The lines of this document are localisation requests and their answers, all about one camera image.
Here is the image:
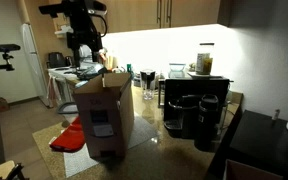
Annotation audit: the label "glass jar with food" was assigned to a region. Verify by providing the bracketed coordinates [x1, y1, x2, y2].
[195, 42, 216, 76]

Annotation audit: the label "black pan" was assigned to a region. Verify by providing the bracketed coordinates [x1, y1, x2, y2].
[76, 64, 108, 81]

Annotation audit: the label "wooden wall cabinets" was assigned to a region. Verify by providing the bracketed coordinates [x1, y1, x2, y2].
[83, 0, 222, 34]

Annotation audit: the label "water filter pitcher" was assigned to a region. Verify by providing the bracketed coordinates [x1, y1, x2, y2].
[139, 68, 157, 91]

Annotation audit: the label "green bottle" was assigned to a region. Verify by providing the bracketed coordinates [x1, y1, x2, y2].
[126, 63, 135, 79]

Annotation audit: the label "hanging kitchen towel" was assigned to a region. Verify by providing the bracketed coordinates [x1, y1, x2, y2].
[47, 75, 60, 108]

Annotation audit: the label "white stove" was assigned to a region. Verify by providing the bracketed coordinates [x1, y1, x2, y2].
[47, 66, 82, 108]

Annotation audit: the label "black side table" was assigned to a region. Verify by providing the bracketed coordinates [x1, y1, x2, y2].
[205, 109, 288, 180]

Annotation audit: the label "red plastic lid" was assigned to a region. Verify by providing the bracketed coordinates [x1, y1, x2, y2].
[49, 115, 86, 154]

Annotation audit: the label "tall open cardboard box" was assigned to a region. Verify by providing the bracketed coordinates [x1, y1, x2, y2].
[72, 71, 136, 159]

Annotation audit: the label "utensil holder with utensils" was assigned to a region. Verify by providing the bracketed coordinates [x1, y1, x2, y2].
[98, 49, 119, 73]

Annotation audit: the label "small brown floor box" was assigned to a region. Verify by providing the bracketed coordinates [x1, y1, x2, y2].
[0, 97, 11, 113]

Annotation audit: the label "black travel tumbler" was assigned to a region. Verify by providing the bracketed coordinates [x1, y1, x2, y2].
[194, 93, 220, 153]

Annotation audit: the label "glass food container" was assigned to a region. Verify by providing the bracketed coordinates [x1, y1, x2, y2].
[168, 62, 187, 79]

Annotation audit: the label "clear drinking glass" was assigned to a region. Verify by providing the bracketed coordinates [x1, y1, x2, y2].
[141, 78, 156, 101]

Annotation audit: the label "black coffee maker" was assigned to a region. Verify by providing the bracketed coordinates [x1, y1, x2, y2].
[163, 76, 231, 123]

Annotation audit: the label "wooden chair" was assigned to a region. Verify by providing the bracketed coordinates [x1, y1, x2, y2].
[0, 159, 30, 180]

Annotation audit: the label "grey tray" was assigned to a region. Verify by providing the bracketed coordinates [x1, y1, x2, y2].
[56, 101, 79, 115]

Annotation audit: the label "white plate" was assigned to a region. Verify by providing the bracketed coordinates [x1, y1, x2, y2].
[187, 70, 218, 78]

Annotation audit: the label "white refrigerator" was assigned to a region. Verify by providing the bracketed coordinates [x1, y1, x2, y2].
[20, 22, 50, 108]

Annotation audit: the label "white textured mat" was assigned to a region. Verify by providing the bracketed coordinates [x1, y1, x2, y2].
[63, 114, 158, 179]

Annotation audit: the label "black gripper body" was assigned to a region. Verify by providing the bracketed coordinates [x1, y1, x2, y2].
[67, 20, 104, 51]

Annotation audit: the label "black camera on stand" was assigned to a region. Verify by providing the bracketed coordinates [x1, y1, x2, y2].
[0, 43, 22, 73]

